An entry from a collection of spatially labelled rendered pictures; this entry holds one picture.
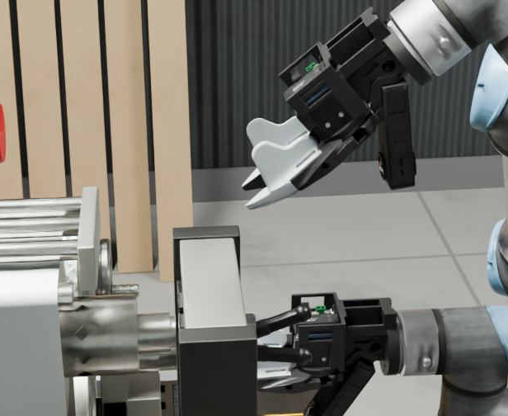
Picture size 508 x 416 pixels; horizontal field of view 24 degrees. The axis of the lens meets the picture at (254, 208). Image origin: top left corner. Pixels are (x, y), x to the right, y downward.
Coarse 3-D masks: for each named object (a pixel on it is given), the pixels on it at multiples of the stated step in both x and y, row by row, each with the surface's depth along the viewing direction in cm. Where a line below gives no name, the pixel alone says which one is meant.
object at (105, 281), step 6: (102, 240) 121; (108, 240) 121; (102, 246) 120; (108, 246) 120; (102, 252) 119; (108, 252) 119; (102, 258) 119; (108, 258) 119; (102, 264) 118; (108, 264) 119; (102, 270) 118; (108, 270) 118; (102, 276) 118; (108, 276) 118; (102, 282) 118; (108, 282) 118; (96, 288) 118; (102, 288) 118; (108, 288) 118; (96, 294) 119; (102, 294) 119; (108, 294) 119
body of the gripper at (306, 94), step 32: (352, 32) 111; (384, 32) 109; (320, 64) 111; (352, 64) 110; (384, 64) 112; (416, 64) 109; (288, 96) 111; (320, 96) 110; (352, 96) 110; (320, 128) 112; (352, 128) 111
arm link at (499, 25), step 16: (432, 0) 108; (448, 0) 107; (464, 0) 107; (480, 0) 107; (496, 0) 107; (448, 16) 107; (464, 16) 107; (480, 16) 107; (496, 16) 107; (464, 32) 108; (480, 32) 108; (496, 32) 108
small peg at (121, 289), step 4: (120, 284) 121; (128, 284) 121; (132, 284) 121; (136, 284) 121; (112, 288) 120; (116, 288) 120; (120, 288) 120; (124, 288) 120; (128, 288) 120; (132, 288) 120; (136, 288) 120; (112, 292) 120; (116, 292) 120; (120, 292) 120; (124, 292) 120; (128, 292) 120; (132, 292) 120; (136, 292) 120
